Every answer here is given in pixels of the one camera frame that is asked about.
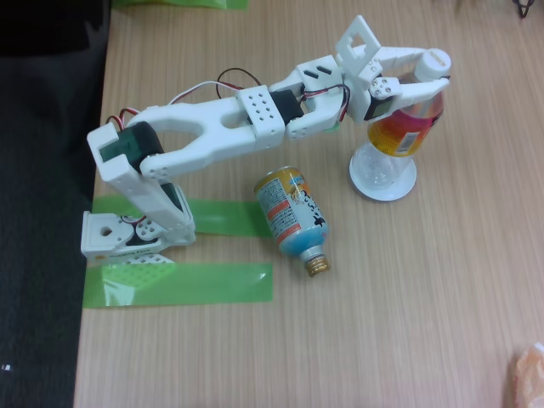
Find clear plastic bottle orange label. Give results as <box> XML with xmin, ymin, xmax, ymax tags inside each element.
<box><xmin>350</xmin><ymin>47</ymin><xmax>452</xmax><ymax>195</ymax></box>

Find yellow blue aluminium bottle can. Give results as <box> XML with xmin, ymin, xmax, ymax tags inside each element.
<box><xmin>253</xmin><ymin>166</ymin><xmax>332</xmax><ymax>280</ymax></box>

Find small white round plate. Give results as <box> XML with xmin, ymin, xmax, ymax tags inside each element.
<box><xmin>348</xmin><ymin>144</ymin><xmax>417</xmax><ymax>203</ymax></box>

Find long green tape strip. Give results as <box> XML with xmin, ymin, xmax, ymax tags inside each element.
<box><xmin>82</xmin><ymin>262</ymin><xmax>274</xmax><ymax>309</ymax></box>

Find orange plastic bag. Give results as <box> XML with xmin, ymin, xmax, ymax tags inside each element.
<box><xmin>509</xmin><ymin>342</ymin><xmax>544</xmax><ymax>408</ymax></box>

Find black cable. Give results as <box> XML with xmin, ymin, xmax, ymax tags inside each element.
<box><xmin>512</xmin><ymin>0</ymin><xmax>537</xmax><ymax>20</ymax></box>

